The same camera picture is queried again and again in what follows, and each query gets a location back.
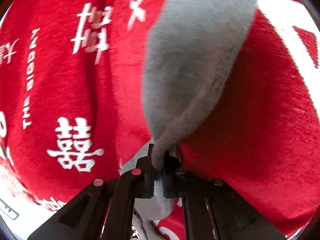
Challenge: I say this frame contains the red printed blanket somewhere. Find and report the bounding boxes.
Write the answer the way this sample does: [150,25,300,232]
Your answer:
[0,0,320,240]

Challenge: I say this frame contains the grey small garment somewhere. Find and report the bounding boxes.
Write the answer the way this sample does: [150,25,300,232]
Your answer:
[117,0,259,240]

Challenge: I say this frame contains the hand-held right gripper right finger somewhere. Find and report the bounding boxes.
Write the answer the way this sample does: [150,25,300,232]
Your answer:
[162,148,287,240]

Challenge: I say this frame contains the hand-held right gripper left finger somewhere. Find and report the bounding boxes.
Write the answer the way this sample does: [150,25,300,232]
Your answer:
[27,143,156,240]

